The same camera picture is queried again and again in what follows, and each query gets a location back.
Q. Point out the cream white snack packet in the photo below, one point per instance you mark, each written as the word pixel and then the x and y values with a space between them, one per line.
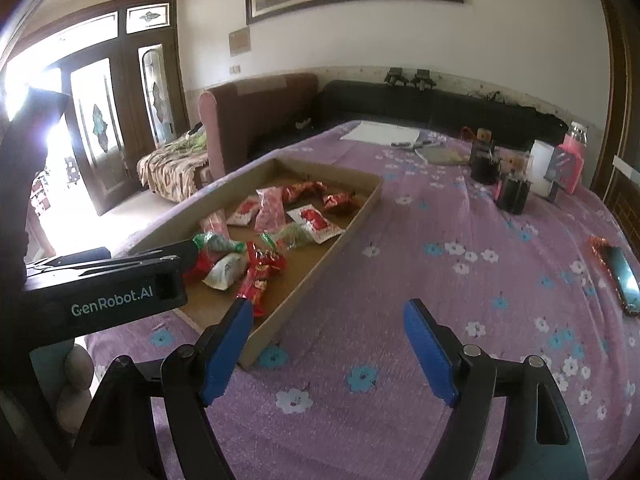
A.
pixel 226 271

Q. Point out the grey notebook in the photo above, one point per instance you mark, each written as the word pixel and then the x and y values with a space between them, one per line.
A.
pixel 440 155

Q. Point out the black jar near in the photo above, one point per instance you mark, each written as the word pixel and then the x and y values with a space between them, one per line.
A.
pixel 512 186

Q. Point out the green twisted candy packet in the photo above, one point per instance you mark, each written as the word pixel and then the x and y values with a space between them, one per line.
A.
pixel 217 242

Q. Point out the white paper sheet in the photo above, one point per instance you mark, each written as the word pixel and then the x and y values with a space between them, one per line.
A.
pixel 382 134

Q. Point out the black jar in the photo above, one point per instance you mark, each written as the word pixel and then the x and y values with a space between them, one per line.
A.
pixel 512 186
pixel 483 161

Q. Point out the pink cartoon snack packet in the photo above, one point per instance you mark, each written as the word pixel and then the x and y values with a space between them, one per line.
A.
pixel 271 215

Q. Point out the white red snack packet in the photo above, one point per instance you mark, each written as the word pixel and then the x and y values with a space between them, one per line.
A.
pixel 315 223

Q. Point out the red cartoon snack packet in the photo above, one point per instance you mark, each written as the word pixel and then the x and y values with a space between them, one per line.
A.
pixel 262 263

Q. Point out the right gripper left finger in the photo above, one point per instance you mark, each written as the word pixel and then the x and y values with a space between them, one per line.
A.
pixel 117 439

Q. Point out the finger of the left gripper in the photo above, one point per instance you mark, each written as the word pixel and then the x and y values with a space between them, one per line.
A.
pixel 94 254
pixel 185 250

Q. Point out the pink water bottle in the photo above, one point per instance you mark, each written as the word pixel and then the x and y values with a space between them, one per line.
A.
pixel 574 147

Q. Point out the purple floral tablecloth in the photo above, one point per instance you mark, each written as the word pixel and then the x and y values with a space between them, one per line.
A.
pixel 339 393

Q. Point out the red foil wrapper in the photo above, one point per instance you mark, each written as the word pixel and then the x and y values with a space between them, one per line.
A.
pixel 600 248

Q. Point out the white cup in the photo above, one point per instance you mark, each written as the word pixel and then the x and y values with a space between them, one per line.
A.
pixel 538 163

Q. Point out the black jar far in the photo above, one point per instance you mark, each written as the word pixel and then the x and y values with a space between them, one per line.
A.
pixel 483 161

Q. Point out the patterned blanket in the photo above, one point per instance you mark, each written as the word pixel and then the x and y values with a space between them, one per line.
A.
pixel 178 169

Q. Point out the wooden glass door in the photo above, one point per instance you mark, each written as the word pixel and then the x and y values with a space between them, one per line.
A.
pixel 119 63

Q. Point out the black smartphone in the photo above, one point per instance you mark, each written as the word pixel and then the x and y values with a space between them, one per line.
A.
pixel 626 284

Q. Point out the brown pink armchair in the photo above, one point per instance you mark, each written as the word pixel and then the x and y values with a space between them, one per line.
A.
pixel 247 118

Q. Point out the small red candy packet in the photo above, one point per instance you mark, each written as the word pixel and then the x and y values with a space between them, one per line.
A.
pixel 339 203

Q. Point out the black sofa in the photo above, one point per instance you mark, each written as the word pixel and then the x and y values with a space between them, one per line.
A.
pixel 511 125

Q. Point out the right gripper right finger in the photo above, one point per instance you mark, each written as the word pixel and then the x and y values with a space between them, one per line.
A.
pixel 538 438

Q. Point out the green clear snack packet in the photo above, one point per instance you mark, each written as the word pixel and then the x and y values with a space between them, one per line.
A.
pixel 288 237

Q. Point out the dark red gold-lettered snack packet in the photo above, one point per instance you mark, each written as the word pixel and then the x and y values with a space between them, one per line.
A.
pixel 294 192

